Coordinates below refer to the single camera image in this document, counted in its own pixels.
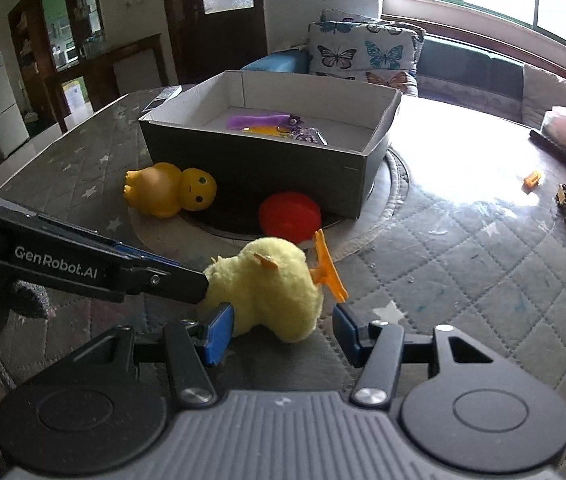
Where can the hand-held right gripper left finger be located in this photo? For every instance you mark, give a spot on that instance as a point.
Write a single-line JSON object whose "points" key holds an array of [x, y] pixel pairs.
{"points": [[219, 332]]}

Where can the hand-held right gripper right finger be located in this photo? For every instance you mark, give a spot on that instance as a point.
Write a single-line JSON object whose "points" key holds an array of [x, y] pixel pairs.
{"points": [[345, 332]]}

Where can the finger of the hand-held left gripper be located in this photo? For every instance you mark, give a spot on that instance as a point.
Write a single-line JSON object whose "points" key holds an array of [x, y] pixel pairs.
{"points": [[178, 282], [148, 256]]}

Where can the yellow plush chick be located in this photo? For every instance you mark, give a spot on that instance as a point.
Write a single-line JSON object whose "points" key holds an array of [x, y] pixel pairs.
{"points": [[268, 295]]}

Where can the yellow rubber duck figure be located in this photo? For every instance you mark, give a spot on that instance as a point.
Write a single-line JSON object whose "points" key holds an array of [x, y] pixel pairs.
{"points": [[173, 190]]}

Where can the red ball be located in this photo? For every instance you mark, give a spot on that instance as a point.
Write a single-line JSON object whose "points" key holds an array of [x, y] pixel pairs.
{"points": [[288, 215]]}

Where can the grey cardboard box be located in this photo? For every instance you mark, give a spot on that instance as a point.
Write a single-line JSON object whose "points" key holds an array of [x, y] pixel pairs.
{"points": [[263, 175]]}

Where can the purple toy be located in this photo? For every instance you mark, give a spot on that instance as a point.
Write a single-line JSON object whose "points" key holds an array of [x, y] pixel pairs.
{"points": [[253, 121]]}

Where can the clear purple toy car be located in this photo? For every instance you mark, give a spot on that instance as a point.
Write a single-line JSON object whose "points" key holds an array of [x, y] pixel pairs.
{"points": [[308, 135]]}

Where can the white refrigerator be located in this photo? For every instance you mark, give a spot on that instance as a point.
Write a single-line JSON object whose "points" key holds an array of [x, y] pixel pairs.
{"points": [[8, 105]]}

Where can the silver remote control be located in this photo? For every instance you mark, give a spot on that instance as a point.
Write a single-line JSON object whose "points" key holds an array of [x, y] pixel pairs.
{"points": [[163, 97]]}

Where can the dark wooden sideboard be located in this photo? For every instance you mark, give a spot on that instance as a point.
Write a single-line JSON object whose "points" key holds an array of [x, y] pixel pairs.
{"points": [[103, 57]]}

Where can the dark wooden display cabinet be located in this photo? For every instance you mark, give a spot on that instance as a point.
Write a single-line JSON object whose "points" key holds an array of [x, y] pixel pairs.
{"points": [[33, 35]]}

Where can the dark wooden door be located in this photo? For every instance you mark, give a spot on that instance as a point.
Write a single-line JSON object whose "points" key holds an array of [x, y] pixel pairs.
{"points": [[188, 35]]}

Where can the small orange toy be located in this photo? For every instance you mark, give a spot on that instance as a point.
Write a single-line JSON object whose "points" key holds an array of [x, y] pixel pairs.
{"points": [[533, 181]]}

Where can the large butterfly print pillow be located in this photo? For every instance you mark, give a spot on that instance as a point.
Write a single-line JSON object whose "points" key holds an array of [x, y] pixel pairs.
{"points": [[358, 52]]}

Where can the blue sofa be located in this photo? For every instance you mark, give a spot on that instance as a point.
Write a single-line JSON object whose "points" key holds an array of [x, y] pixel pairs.
{"points": [[463, 67]]}

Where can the small butterfly print pillow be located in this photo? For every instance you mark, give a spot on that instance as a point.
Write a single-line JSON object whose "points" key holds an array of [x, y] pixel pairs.
{"points": [[363, 16]]}

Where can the grey cushion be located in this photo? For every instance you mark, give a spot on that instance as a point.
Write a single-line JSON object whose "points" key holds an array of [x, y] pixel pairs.
{"points": [[558, 95]]}

